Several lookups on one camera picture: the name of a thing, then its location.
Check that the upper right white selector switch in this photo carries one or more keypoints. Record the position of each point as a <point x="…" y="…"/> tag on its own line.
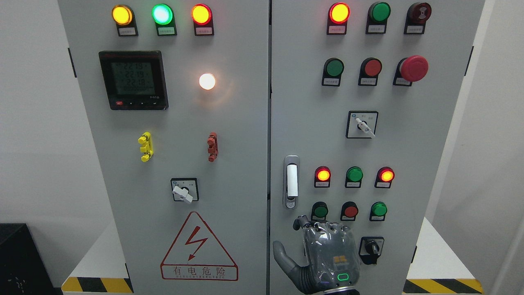
<point x="361" y="124"/>

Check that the red terminal clip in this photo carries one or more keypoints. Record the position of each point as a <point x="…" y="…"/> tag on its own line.
<point x="212" y="147"/>

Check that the yellow indicator lamp top left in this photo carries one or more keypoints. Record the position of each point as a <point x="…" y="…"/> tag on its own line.
<point x="125" y="20"/>

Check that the green push button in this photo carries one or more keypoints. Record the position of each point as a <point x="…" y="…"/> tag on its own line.
<point x="332" y="72"/>
<point x="319" y="211"/>
<point x="378" y="212"/>

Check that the green push button upper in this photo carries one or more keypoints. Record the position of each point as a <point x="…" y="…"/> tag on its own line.
<point x="332" y="72"/>

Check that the red lit lamp middle right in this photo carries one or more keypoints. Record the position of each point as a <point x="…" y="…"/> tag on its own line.
<point x="384" y="178"/>

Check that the red lit lamp middle left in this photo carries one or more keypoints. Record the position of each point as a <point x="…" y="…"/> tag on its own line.
<point x="322" y="177"/>

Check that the black knob selector switch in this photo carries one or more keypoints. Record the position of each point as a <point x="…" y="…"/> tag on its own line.
<point x="371" y="249"/>

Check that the green push button lower left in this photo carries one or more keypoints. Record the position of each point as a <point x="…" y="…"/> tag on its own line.
<point x="319" y="211"/>

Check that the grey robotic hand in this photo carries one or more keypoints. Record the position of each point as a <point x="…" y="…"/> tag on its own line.
<point x="332" y="253"/>

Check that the white glowing indicator lamp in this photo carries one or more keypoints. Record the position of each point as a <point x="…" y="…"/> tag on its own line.
<point x="207" y="81"/>

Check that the yellow terminal clip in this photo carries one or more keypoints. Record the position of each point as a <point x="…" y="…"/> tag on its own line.
<point x="146" y="147"/>

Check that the silver door handle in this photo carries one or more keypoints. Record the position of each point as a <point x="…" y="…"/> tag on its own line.
<point x="290" y="181"/>

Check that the white platform with hazard stripes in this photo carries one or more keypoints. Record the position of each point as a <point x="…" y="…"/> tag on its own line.
<point x="435" y="269"/>

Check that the red push button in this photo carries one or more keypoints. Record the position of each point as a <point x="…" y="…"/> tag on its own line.
<point x="369" y="72"/>
<point x="349" y="212"/>

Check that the green lamp top right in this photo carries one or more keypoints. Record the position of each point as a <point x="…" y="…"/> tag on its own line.
<point x="377" y="17"/>

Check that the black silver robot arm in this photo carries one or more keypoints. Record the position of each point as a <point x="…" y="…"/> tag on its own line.
<point x="342" y="291"/>

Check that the green lamp middle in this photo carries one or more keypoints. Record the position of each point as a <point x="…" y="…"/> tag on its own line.
<point x="354" y="176"/>

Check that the black box lower left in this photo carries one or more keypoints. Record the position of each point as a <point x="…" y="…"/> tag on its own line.
<point x="22" y="271"/>

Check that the red push button lower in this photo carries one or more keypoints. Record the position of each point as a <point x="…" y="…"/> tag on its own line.
<point x="349" y="212"/>

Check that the left door white selector switch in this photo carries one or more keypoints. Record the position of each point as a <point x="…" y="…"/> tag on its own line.
<point x="185" y="189"/>

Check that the green lit indicator lamp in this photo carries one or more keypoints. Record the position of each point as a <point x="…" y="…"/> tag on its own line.
<point x="163" y="16"/>

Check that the black digital power meter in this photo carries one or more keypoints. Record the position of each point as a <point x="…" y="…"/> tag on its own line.
<point x="134" y="80"/>

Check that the dark red buzzer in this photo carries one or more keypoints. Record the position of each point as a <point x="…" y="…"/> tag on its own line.
<point x="417" y="16"/>

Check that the red emergency stop mushroom button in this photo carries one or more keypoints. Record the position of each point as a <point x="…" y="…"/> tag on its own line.
<point x="409" y="70"/>

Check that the orange-red indicator lamp left door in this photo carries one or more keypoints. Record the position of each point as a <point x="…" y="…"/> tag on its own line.
<point x="202" y="20"/>

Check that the red electric hazard warning sticker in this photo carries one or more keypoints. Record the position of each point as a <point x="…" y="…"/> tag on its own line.
<point x="197" y="254"/>

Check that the green push button lower right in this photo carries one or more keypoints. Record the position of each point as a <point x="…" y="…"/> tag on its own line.
<point x="378" y="212"/>

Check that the red lit lamp top right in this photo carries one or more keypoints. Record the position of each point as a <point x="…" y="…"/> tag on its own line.
<point x="337" y="19"/>

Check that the right grey cabinet door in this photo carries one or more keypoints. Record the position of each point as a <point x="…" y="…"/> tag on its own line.
<point x="310" y="120"/>

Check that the left grey cabinet door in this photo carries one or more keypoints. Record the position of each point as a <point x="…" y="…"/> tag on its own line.
<point x="233" y="188"/>

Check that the red push button upper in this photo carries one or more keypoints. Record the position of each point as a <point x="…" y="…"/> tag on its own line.
<point x="369" y="72"/>

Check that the red lit lamp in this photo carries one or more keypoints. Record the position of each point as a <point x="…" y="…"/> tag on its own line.
<point x="322" y="177"/>
<point x="337" y="19"/>
<point x="384" y="178"/>

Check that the grey cabinet door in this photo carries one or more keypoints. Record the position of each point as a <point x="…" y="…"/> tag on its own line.
<point x="310" y="120"/>
<point x="233" y="188"/>

